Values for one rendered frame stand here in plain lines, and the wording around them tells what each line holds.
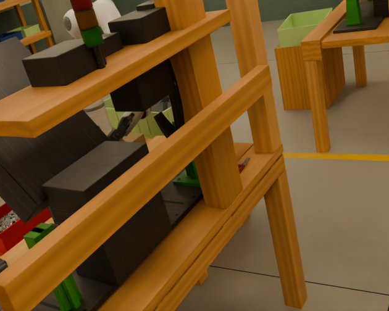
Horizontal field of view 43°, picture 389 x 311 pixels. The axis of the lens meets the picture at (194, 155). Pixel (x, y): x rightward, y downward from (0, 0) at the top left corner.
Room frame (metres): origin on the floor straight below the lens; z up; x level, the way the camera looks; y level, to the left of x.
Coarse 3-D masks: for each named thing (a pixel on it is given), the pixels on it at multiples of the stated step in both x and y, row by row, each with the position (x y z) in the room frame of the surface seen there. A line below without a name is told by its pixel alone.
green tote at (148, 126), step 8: (104, 104) 3.02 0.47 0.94; (112, 104) 3.06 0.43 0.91; (112, 112) 2.83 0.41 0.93; (120, 112) 2.78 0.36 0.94; (152, 112) 2.57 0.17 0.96; (168, 112) 2.56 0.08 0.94; (112, 120) 2.85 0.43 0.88; (144, 120) 2.64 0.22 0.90; (152, 120) 2.59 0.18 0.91; (112, 128) 2.87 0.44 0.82; (136, 128) 2.70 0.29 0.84; (144, 128) 2.65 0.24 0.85; (152, 128) 2.61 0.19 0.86; (144, 136) 2.67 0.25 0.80; (152, 136) 2.61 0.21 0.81
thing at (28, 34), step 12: (0, 0) 7.70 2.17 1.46; (12, 0) 7.82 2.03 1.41; (24, 0) 7.93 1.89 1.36; (36, 0) 8.18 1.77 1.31; (36, 12) 8.16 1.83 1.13; (24, 24) 8.40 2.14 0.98; (36, 24) 8.14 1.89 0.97; (0, 36) 7.97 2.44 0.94; (12, 36) 7.65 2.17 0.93; (24, 36) 7.90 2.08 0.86; (36, 36) 7.92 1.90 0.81; (48, 36) 8.16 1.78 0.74
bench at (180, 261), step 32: (256, 160) 1.86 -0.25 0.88; (256, 192) 1.72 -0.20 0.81; (288, 192) 1.94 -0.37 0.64; (192, 224) 1.50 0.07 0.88; (224, 224) 1.51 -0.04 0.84; (288, 224) 1.90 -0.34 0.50; (160, 256) 1.36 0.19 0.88; (192, 256) 1.34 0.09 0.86; (288, 256) 1.90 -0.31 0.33; (128, 288) 1.24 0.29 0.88; (160, 288) 1.20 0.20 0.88; (288, 288) 1.91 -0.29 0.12
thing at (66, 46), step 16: (128, 16) 1.56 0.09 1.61; (144, 16) 1.49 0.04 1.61; (160, 16) 1.54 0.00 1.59; (112, 32) 1.54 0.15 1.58; (128, 32) 1.50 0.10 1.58; (144, 32) 1.47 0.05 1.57; (160, 32) 1.53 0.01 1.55; (48, 48) 1.34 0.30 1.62; (64, 48) 1.28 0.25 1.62; (80, 48) 1.26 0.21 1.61; (32, 64) 1.25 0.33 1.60; (48, 64) 1.22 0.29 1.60; (64, 64) 1.21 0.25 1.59; (80, 64) 1.25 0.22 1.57; (96, 64) 1.29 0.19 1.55; (32, 80) 1.27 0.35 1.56; (48, 80) 1.23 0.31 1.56; (64, 80) 1.20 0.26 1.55
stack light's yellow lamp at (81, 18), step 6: (84, 12) 1.27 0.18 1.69; (90, 12) 1.28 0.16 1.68; (78, 18) 1.28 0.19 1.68; (84, 18) 1.27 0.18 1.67; (90, 18) 1.28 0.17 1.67; (96, 18) 1.30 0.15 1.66; (78, 24) 1.28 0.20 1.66; (84, 24) 1.27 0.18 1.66; (90, 24) 1.27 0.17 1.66; (96, 24) 1.28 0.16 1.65; (84, 30) 1.27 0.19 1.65
